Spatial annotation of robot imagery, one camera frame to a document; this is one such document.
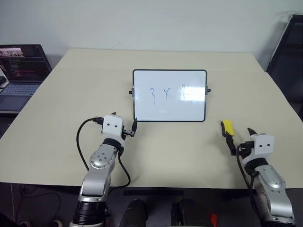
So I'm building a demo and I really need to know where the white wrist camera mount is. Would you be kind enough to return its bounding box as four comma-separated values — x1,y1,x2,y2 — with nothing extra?
243,133,276,164
101,114,126,143

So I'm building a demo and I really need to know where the yellow and black eraser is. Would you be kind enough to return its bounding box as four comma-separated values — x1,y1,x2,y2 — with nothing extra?
221,119,236,138

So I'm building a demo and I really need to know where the black-framed tabletop whiteboard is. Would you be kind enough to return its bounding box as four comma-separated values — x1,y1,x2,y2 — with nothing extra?
128,69,212,123

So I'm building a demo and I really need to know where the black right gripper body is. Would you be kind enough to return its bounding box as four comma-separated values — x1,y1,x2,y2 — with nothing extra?
238,141,255,159

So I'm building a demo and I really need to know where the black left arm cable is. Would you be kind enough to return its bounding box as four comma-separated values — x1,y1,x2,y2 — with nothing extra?
76,116,132,189

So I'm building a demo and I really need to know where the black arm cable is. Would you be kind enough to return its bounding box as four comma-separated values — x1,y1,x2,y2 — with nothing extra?
76,116,132,189
235,143,261,222

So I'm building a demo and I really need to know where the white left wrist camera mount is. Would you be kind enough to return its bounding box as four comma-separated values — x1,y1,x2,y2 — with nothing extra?
101,114,126,143

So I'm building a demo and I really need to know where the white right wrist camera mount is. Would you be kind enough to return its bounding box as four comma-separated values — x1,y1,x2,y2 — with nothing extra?
243,133,276,164

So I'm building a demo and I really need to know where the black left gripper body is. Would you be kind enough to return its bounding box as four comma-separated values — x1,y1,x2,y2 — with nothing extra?
122,128,136,139

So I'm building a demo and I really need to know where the dark rounded shape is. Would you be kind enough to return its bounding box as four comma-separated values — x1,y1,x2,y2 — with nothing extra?
117,198,147,227

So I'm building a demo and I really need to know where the open dark laptop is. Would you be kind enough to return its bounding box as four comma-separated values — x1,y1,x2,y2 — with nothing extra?
0,44,53,114

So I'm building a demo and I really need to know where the black metal frame stand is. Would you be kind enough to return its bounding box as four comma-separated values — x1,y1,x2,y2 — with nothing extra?
266,14,303,80

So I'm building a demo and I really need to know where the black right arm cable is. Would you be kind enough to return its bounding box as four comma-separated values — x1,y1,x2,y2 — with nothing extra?
235,143,261,222

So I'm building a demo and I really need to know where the thin black floor cable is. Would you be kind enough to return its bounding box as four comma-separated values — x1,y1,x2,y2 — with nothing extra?
9,182,62,223

